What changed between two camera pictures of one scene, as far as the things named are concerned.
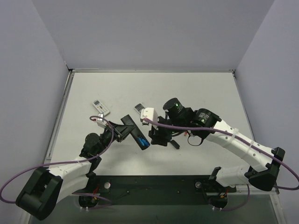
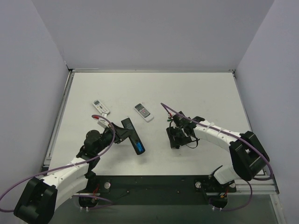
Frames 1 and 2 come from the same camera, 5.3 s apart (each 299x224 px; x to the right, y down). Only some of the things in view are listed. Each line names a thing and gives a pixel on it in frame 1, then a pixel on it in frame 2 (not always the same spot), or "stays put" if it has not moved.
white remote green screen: x=100 y=108 stays put
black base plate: x=156 y=189 stays put
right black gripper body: x=158 y=135 -> x=174 y=136
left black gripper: x=119 y=134 stays put
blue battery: x=145 y=142 -> x=140 y=147
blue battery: x=141 y=141 -> x=138 y=145
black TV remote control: x=136 y=132 -> x=133 y=137
